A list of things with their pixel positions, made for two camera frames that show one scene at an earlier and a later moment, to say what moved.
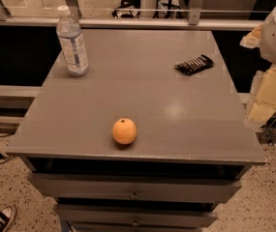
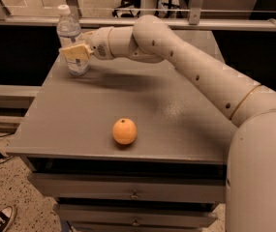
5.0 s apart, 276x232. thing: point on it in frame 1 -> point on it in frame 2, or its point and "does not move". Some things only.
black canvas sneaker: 1,221 does not move
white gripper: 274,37 -> 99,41
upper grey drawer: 135,187 does not move
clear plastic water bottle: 72,43 does not move
